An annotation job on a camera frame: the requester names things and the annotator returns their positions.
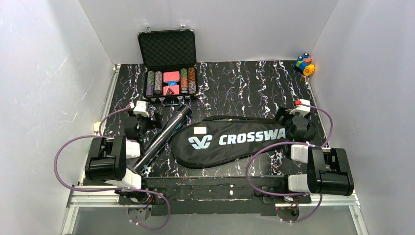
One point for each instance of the black racket bag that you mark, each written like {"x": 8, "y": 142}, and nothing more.
{"x": 218, "y": 140}

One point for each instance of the black shuttlecock tube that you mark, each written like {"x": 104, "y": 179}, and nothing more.
{"x": 172, "y": 126}

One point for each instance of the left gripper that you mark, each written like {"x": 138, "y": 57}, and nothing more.
{"x": 146, "y": 119}

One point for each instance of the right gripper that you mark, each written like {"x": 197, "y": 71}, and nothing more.
{"x": 288, "y": 116}

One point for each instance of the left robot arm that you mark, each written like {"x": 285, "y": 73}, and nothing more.
{"x": 107, "y": 157}

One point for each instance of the colourful toy blocks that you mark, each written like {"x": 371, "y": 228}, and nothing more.
{"x": 304, "y": 65}

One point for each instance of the chrome case handle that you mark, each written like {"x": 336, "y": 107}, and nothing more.
{"x": 170, "y": 103}

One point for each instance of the black poker chip case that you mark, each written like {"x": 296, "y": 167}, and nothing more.
{"x": 170, "y": 63}

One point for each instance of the beige block on rail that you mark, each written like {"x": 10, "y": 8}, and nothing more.
{"x": 96, "y": 126}

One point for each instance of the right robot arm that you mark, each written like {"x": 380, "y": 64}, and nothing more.
{"x": 327, "y": 169}

